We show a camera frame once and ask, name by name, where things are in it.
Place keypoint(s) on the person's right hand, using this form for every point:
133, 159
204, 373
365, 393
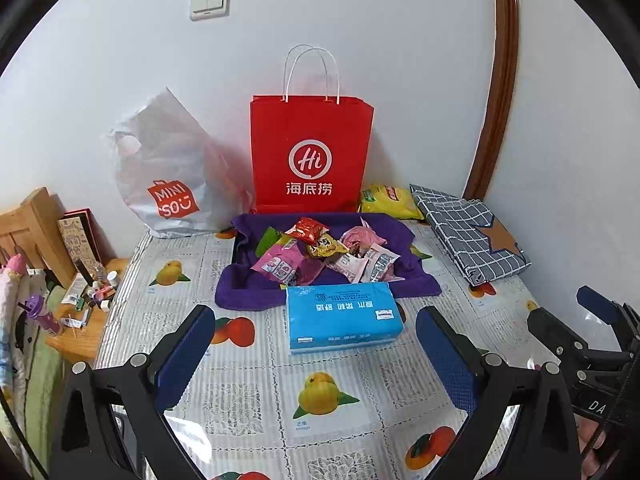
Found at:
591, 442

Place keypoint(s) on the white wall switch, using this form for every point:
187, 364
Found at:
210, 2

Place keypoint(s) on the yellow chip bag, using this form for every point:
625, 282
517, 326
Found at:
390, 202

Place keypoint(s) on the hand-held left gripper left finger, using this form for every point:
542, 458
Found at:
185, 355

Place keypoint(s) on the white pink snack packet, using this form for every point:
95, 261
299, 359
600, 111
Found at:
380, 265
350, 265

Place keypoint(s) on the small white bottle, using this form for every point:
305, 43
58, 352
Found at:
113, 277

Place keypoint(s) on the wooden nightstand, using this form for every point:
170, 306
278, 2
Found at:
80, 340

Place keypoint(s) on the white plastic shopping bag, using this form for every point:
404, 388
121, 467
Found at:
165, 160

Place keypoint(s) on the round pink snack packet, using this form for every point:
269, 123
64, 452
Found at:
360, 237

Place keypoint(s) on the red paper bag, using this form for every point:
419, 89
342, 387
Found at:
310, 130

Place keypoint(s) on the red snack packet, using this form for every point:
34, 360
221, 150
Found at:
309, 230

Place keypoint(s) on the orange yellow snack packet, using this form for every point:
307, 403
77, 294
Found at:
325, 247

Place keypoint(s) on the folded checkered cloth with star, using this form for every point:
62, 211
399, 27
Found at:
465, 235

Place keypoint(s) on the purple bottle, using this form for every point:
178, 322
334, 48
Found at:
40, 312

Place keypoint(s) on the large pink snack packet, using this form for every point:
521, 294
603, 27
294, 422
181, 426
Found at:
282, 265

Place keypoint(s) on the fruit print tablecloth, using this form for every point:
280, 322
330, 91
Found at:
275, 400

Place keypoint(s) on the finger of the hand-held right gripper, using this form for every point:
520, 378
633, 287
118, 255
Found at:
550, 330
597, 302

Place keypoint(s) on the patterned book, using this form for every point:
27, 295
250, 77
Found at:
77, 240

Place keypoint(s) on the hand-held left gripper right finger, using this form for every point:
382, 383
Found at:
445, 360

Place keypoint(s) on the green snack packet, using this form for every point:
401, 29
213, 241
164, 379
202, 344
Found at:
267, 242

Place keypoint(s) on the wooden headboard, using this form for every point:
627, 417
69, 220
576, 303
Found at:
40, 225

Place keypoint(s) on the purple towel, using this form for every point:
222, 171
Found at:
250, 290

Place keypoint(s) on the blue tissue pack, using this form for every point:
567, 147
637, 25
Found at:
345, 315

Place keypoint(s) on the brown wooden door frame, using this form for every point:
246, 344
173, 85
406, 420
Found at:
500, 60

